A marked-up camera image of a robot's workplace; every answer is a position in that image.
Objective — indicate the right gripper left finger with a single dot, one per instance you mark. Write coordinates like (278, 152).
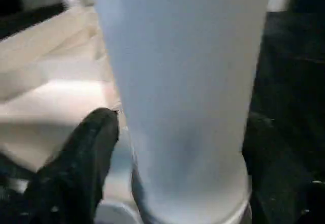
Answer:
(76, 173)

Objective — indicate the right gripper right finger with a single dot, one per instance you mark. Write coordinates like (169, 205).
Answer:
(284, 183)

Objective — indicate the white plastic table top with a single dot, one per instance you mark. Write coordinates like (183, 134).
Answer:
(51, 97)

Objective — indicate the black work mat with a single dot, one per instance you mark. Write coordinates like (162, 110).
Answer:
(294, 71)

